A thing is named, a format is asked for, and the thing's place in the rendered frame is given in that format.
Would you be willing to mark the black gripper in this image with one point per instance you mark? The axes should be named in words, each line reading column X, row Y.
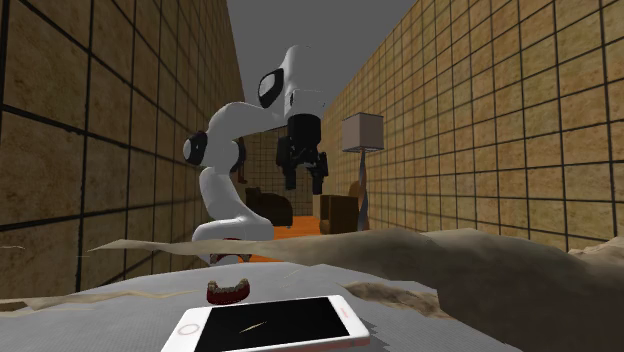
column 304, row 134

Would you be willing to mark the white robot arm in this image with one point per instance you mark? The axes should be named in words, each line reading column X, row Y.
column 222, row 190

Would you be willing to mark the dark brown sofa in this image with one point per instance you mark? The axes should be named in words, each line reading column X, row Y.
column 273, row 208

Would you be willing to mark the brown armchair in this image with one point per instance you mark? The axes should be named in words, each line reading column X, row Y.
column 339, row 214

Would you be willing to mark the floor lamp with beige shade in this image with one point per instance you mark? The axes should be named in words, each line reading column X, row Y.
column 362, row 132

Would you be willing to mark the red patterned robot stand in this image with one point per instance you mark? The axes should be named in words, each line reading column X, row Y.
column 229, row 257

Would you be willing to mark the dark red jagged bowl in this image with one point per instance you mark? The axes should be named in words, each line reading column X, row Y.
column 228, row 294

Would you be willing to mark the white smartphone with black screen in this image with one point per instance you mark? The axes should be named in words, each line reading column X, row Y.
column 273, row 322

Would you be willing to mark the bed with grey sheet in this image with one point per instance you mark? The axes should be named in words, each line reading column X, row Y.
column 122, row 322

